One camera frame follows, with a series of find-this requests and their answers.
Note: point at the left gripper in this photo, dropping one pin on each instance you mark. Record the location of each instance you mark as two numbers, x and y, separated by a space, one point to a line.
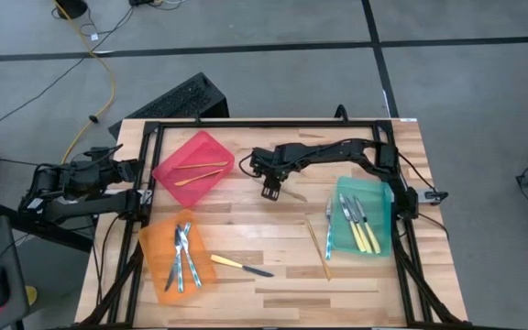
103 169

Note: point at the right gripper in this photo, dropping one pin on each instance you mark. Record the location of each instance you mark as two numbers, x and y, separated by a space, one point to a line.
278 160

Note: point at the slim gold utensil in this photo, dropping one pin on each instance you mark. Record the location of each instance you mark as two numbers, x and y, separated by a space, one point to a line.
298 196
200 165

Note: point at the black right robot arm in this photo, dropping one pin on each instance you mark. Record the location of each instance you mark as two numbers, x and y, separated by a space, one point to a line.
346 149

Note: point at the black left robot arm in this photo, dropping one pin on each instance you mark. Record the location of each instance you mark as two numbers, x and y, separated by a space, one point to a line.
85 208

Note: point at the wooden utensils in red tray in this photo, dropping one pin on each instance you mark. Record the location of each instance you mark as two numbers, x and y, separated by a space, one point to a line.
195 178

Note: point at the pink plastic tray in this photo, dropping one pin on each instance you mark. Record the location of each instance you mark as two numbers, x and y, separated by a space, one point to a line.
200 151

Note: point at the orange plastic tray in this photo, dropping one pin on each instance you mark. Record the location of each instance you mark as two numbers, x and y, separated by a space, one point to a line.
154 256

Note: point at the teal plastic tray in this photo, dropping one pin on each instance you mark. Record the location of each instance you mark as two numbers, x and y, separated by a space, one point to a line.
374 188

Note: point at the white label sticker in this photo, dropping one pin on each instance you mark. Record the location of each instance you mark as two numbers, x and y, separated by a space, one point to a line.
409 120

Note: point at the yellow round object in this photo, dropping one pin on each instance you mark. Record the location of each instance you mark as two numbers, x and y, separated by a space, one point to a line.
31 295

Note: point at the black round floor base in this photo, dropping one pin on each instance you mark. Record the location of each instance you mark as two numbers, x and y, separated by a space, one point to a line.
71 8

